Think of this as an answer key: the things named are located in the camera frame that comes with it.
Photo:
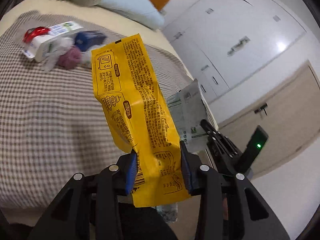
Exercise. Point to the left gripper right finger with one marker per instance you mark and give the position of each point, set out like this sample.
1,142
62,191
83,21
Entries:
230,206

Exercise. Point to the green white snack bag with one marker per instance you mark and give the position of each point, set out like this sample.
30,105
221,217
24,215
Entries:
187,108

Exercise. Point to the white wardrobe cabinets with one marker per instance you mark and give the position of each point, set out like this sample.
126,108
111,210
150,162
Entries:
224,42

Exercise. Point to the yellow snack bag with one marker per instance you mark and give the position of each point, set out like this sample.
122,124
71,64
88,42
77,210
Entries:
126,85

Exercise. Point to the purple rolled towel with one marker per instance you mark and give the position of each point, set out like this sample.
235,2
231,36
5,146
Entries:
70,59

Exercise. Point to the dark blue small box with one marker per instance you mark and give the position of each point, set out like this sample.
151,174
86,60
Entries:
86,39

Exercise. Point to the light blue pillow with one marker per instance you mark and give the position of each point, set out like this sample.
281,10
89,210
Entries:
141,11

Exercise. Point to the cream mattress sheet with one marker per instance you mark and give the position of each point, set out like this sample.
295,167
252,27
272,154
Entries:
87,17

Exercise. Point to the checkered brown bed blanket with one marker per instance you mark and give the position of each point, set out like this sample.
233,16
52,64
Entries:
34,170

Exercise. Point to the white milk carton box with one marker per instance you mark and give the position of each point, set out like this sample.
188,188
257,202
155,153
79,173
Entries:
40,46

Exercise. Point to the white crumpled plastic bag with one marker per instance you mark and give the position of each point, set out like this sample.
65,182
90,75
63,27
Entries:
60,46

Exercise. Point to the beige room door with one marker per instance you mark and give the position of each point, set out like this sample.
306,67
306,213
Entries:
289,114

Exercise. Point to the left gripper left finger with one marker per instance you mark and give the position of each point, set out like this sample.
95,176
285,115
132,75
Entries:
89,199

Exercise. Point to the red plastic wrapper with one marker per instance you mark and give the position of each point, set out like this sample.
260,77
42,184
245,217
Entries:
34,32

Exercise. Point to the clear plastic bottle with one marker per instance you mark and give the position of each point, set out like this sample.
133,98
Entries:
169,212

